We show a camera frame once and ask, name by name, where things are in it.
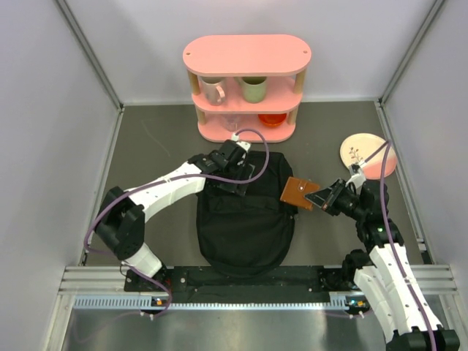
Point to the orange plastic bowl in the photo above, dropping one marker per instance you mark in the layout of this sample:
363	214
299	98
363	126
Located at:
272	120

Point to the green mug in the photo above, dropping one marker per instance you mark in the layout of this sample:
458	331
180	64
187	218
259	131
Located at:
253	89

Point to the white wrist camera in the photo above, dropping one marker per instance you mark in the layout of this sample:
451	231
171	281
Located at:
243	144
357	176

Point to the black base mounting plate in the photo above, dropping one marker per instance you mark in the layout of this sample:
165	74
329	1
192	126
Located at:
284	284

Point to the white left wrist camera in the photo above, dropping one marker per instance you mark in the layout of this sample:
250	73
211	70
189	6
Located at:
243	144

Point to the clear drinking glass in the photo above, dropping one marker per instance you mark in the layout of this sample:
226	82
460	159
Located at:
231	122

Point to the black student backpack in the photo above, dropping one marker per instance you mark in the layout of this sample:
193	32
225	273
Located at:
246	236

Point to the pink wooden shelf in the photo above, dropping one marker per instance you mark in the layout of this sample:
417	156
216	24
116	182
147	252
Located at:
282	58

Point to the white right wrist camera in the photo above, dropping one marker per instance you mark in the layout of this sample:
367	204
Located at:
357	176

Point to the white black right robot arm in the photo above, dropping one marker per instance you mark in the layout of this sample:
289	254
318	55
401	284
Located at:
381	271

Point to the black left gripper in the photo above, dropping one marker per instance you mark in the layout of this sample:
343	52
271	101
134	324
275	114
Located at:
238	189

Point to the brown leather wallet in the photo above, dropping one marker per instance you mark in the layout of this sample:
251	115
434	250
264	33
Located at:
295	190

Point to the pink and cream plate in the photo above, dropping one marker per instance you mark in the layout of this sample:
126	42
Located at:
366	150

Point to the pink mug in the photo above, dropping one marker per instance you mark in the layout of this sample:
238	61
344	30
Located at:
214	89

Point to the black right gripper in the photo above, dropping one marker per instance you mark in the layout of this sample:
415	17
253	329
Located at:
327	197

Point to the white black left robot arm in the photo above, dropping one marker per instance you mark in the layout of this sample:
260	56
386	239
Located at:
123	214

